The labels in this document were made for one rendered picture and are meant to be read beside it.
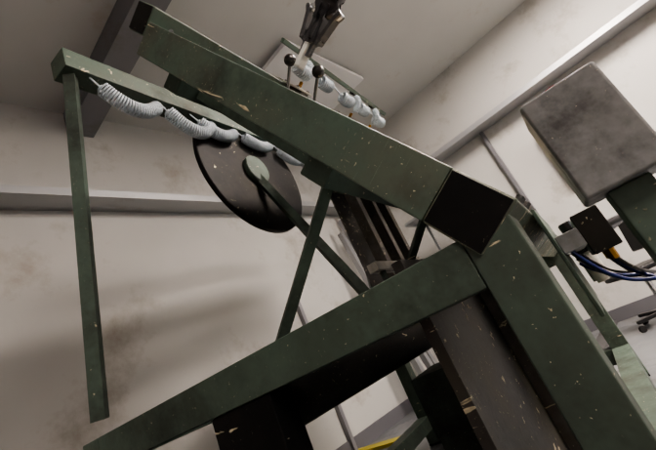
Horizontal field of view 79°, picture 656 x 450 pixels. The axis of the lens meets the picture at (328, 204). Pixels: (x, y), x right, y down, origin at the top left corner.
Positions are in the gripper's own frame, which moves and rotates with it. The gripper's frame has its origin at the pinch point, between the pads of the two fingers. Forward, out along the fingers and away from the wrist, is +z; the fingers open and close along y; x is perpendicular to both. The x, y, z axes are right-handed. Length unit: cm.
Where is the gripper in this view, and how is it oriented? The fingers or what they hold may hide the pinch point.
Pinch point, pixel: (304, 56)
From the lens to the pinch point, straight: 116.7
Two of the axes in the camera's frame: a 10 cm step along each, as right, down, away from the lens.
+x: 5.3, 1.1, 8.4
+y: 7.2, 4.7, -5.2
